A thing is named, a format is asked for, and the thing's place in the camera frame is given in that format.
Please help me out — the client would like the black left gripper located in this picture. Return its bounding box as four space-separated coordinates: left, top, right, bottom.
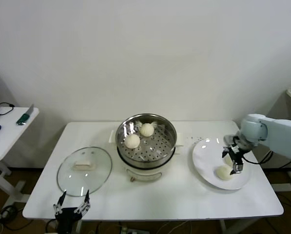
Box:
53 189 91 234

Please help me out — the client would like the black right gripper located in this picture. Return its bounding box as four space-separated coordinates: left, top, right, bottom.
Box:
222 146 245 175

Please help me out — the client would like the glass pot lid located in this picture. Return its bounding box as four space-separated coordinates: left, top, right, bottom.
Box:
57 146 113 197

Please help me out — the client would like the perforated stainless steel steamer basket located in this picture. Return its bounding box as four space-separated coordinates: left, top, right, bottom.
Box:
115 113 178 169

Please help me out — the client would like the white round plate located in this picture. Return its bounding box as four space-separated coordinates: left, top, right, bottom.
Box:
192 137 252 191

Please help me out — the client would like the white floor power strip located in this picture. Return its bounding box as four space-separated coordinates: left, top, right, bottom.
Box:
119 226 146 234

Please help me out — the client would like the white electric cooker base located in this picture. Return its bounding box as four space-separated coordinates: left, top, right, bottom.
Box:
108 130 185 183

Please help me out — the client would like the white side table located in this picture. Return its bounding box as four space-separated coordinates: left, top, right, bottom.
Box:
0 106 40 208

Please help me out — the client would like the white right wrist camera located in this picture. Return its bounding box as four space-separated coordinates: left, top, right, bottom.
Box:
223 134 241 147

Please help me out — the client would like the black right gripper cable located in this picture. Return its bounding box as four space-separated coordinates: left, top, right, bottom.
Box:
241 151 273 165

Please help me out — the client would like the black floor cable coil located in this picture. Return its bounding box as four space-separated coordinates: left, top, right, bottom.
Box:
0 204 21 231

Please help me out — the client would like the green handled knife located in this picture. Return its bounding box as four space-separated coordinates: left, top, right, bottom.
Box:
15 104 35 126

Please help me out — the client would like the thin black looped cable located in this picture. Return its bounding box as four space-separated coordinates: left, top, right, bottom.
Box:
0 102 15 117

